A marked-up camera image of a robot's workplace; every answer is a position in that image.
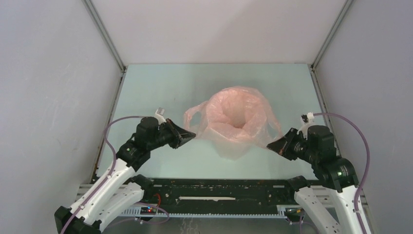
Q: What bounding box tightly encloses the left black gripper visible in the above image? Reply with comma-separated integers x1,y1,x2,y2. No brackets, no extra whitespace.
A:
148,118,196,150

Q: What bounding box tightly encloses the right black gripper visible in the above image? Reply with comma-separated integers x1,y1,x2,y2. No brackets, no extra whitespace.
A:
267,127,317,163

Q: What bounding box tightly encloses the white trash bin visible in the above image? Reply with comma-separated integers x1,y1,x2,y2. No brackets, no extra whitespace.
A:
214,142,251,160

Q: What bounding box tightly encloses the pink plastic trash bag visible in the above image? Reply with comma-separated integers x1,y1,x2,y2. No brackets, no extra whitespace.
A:
183,86,282,148

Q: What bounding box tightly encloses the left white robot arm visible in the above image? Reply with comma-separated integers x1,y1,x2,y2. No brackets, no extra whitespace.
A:
54,117,196,234

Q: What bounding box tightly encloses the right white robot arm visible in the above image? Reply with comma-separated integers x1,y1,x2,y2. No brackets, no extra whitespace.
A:
267,124,372,234

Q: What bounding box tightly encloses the small circuit board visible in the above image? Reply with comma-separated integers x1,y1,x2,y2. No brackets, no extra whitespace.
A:
140,206,157,215

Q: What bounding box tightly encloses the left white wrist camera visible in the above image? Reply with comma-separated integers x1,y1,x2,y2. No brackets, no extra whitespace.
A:
154,107,166,124

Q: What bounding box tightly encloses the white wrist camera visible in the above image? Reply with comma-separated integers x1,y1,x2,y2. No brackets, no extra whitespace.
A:
299,112,315,137
154,107,166,124

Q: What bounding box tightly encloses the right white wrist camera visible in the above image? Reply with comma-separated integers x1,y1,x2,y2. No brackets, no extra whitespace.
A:
299,112,315,137

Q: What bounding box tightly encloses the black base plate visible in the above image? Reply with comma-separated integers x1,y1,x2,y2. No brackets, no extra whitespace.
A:
143,178,298,214

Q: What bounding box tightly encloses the white slotted cable duct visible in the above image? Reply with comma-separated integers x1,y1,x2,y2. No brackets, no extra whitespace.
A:
116,206,286,218

